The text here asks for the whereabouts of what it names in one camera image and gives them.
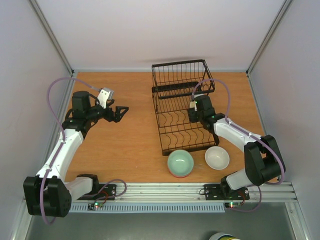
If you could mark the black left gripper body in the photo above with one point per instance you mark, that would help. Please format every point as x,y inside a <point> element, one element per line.
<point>109,117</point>

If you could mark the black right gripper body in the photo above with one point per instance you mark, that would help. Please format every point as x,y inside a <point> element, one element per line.
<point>192,115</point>

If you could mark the black wire dish rack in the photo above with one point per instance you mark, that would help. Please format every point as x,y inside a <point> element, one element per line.
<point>173,85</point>

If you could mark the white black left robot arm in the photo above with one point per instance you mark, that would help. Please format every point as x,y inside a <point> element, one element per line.
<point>74,130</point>

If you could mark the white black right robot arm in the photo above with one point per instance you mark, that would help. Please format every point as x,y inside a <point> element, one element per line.
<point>262,158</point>

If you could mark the white ceramic bowl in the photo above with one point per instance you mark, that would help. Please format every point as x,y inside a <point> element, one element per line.
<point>217,158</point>

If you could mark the mint green ceramic bowl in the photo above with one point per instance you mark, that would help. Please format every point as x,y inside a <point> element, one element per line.
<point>180,162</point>

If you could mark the red bowl under green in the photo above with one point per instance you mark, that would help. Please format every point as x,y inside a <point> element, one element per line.
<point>179,176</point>

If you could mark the right small circuit board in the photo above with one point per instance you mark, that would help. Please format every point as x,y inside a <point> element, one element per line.
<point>232,204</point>

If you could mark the small circuit board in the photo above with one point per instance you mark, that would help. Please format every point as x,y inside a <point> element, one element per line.
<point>232,204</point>
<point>94,206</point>

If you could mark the left small circuit board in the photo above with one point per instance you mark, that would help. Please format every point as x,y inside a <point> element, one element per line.
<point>94,206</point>

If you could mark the white yellow round container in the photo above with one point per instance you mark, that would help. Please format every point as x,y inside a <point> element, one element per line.
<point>223,236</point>

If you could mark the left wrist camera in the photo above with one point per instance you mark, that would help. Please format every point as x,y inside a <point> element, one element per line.
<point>105,94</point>

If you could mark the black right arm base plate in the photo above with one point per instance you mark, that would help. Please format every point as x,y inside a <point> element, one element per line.
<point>215,192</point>

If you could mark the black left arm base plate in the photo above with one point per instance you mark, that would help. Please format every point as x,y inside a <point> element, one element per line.
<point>110,190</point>

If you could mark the grey slotted cable duct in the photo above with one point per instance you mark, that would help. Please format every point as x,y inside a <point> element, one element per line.
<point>140,208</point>

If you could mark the aluminium front frame rail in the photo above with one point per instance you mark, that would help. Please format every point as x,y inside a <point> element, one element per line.
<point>175,191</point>

